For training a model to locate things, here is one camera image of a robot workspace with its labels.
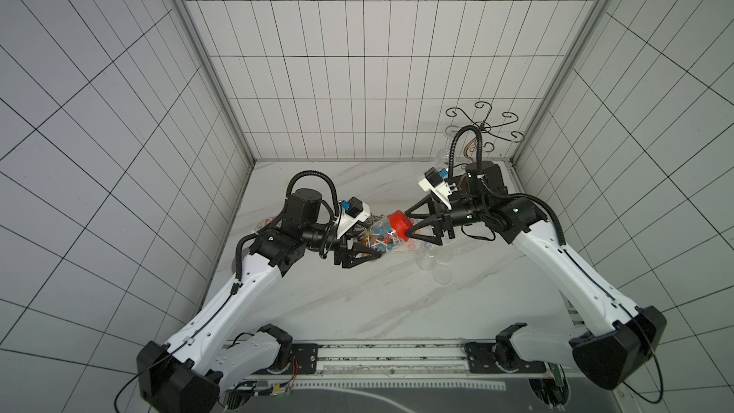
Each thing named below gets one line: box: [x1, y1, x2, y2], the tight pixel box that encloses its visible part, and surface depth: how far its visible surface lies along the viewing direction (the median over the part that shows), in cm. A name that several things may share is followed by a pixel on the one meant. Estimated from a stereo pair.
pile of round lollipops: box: [361, 224, 400, 253], surface depth 63 cm
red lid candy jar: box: [358, 210, 413, 254], surface depth 63 cm
